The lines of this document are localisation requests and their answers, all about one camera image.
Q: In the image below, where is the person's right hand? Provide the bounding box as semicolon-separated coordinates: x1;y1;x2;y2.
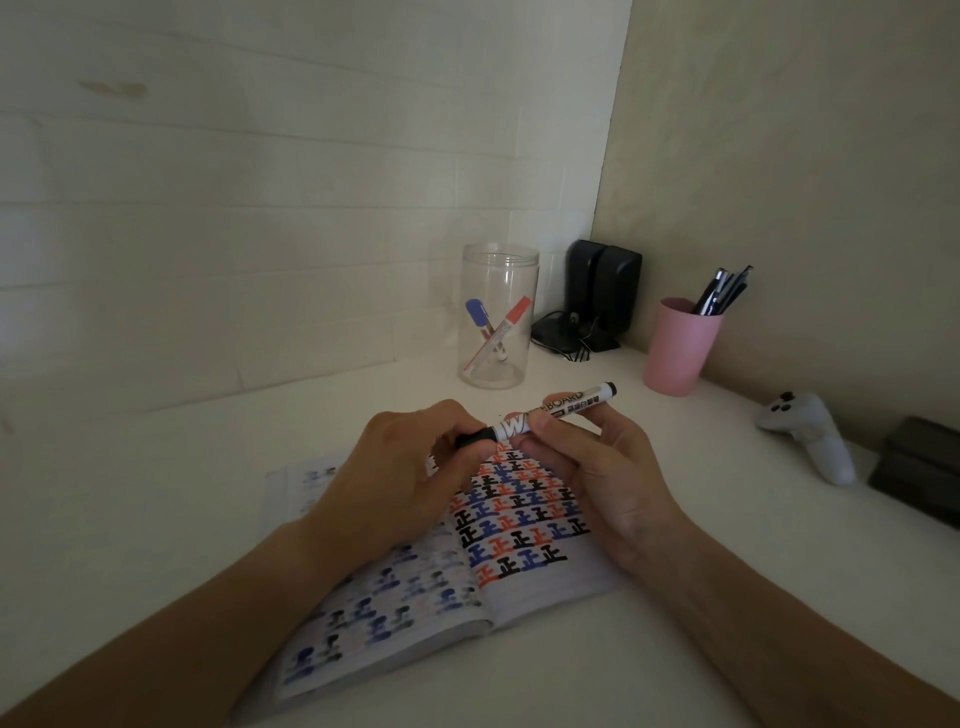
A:
508;391;689;577

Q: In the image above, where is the person's left hand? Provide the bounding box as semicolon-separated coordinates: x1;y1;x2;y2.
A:
302;399;499;580

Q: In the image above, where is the black whiteboard marker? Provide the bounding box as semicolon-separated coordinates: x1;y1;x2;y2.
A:
455;382;618;450

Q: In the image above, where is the person's right forearm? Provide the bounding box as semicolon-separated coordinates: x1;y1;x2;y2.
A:
628;517;960;728

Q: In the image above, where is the person's left forearm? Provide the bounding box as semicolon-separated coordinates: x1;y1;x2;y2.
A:
0;517;391;728

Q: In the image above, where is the open notebook with tally marks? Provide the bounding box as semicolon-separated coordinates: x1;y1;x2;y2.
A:
232;441;625;723

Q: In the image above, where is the red whiteboard marker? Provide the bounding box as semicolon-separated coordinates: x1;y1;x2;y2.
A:
462;296;534;376

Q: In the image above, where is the pink plastic cup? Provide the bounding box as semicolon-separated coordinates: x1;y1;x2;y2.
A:
642;297;726;398

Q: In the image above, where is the blue whiteboard marker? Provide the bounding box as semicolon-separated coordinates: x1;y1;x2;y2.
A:
465;298;510;363

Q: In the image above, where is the black desktop speaker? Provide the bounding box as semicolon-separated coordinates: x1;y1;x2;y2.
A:
589;245;644;352
564;239;607;339

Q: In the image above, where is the clear plastic jar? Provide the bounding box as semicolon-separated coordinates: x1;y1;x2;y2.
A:
458;241;540;391

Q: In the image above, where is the silver and black pen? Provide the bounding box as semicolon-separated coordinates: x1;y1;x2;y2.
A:
690;267;730;316

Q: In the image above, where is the white handheld controller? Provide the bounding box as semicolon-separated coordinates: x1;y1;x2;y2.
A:
753;390;858;488

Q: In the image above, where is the dark rectangular box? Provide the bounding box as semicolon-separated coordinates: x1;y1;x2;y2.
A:
867;416;960;531

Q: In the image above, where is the black speaker cable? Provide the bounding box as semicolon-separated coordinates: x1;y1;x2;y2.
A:
530;309;595;363

